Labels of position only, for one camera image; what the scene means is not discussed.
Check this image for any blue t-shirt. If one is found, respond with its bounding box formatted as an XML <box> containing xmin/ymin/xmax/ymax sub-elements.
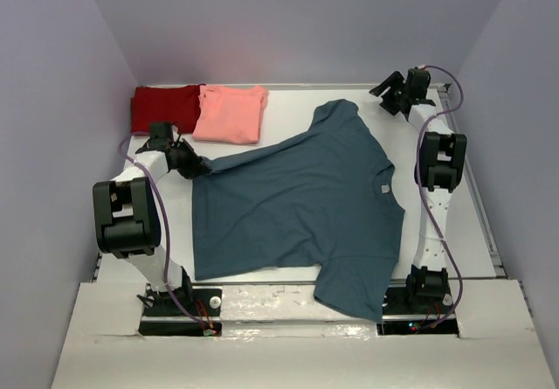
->
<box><xmin>192</xmin><ymin>99</ymin><xmax>404</xmax><ymax>322</ymax></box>

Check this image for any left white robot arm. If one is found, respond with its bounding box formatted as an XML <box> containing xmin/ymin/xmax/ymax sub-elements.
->
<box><xmin>93</xmin><ymin>122</ymin><xmax>210</xmax><ymax>323</ymax></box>

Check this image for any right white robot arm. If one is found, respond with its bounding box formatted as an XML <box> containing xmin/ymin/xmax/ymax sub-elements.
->
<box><xmin>369</xmin><ymin>66</ymin><xmax>467</xmax><ymax>312</ymax></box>

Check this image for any folded red t-shirt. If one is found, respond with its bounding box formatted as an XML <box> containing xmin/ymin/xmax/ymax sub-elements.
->
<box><xmin>130</xmin><ymin>85</ymin><xmax>201</xmax><ymax>134</ymax></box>

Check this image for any folded pink t-shirt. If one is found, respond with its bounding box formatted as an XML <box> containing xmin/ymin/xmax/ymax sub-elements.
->
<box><xmin>192</xmin><ymin>85</ymin><xmax>268</xmax><ymax>145</ymax></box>

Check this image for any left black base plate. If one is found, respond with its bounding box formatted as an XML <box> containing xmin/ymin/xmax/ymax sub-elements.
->
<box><xmin>136</xmin><ymin>286</ymin><xmax>223</xmax><ymax>337</ymax></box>

